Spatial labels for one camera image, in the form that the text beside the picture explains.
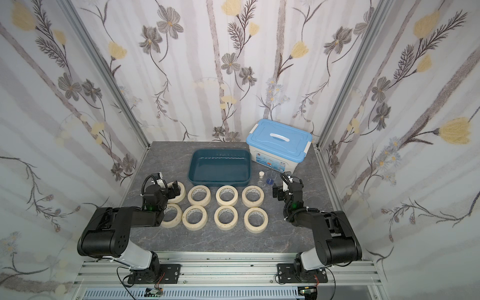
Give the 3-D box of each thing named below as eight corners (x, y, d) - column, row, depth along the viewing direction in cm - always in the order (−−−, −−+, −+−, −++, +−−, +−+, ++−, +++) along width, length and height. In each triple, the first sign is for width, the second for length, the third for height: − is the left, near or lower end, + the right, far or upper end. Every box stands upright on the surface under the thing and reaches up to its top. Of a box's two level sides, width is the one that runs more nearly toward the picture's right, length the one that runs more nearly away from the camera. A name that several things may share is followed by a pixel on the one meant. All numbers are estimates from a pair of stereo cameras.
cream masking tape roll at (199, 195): (187, 206, 95) (185, 203, 92) (191, 187, 102) (190, 184, 100) (209, 206, 95) (209, 203, 92) (212, 187, 102) (211, 184, 100)
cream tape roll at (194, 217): (181, 230, 87) (179, 227, 85) (186, 208, 95) (184, 205, 92) (205, 230, 87) (204, 227, 85) (208, 208, 95) (207, 205, 92)
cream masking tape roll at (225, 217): (213, 230, 87) (212, 227, 85) (215, 208, 95) (215, 205, 92) (237, 230, 87) (237, 227, 85) (238, 208, 95) (237, 205, 92)
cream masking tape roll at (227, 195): (215, 205, 95) (214, 202, 93) (217, 188, 102) (216, 185, 99) (238, 205, 95) (238, 202, 93) (238, 188, 102) (238, 185, 99)
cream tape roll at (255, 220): (244, 232, 87) (244, 230, 84) (244, 210, 94) (244, 207, 91) (268, 232, 87) (269, 230, 84) (266, 210, 94) (267, 207, 91)
